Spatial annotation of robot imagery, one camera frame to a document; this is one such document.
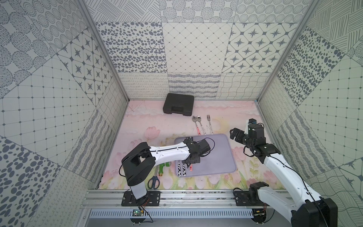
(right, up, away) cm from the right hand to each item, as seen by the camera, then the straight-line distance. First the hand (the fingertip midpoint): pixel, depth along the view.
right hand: (237, 134), depth 83 cm
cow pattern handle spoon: (-35, -21, 0) cm, 41 cm away
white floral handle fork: (-13, +10, +27) cm, 31 cm away
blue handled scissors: (-49, -27, -3) cm, 56 cm away
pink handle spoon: (-24, +8, +24) cm, 35 cm away
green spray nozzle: (-46, -20, +1) cm, 50 cm away
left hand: (-25, -14, +1) cm, 28 cm away
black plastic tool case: (-37, +21, +35) cm, 55 cm away
